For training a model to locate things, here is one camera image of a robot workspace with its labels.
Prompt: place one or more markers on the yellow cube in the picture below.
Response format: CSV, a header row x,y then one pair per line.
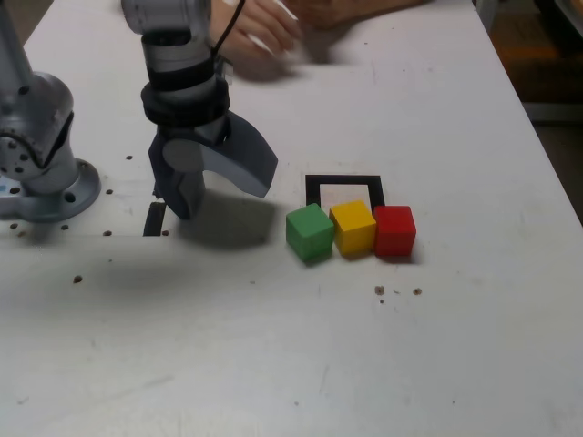
x,y
353,230

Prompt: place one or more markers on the person's hand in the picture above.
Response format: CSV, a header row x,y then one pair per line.
x,y
264,27
346,13

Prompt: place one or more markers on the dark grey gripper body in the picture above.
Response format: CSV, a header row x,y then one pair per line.
x,y
211,132

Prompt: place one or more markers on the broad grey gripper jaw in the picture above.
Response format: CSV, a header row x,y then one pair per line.
x,y
246,164

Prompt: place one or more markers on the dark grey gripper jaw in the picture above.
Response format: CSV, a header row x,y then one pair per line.
x,y
180,191

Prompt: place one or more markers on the black tape strip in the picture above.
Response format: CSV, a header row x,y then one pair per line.
x,y
154,220

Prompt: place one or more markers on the small grey gripper camera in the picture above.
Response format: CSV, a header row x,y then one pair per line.
x,y
226,70

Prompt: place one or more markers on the black tape square outline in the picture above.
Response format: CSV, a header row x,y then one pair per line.
x,y
341,179

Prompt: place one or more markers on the grey metal frame bar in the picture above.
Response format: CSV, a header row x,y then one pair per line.
x,y
555,111

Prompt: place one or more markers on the red cube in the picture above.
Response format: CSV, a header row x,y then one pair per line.
x,y
394,232

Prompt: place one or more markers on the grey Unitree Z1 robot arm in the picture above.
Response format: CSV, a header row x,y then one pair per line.
x,y
45,104

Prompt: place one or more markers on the green cube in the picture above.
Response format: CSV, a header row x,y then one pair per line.
x,y
309,236

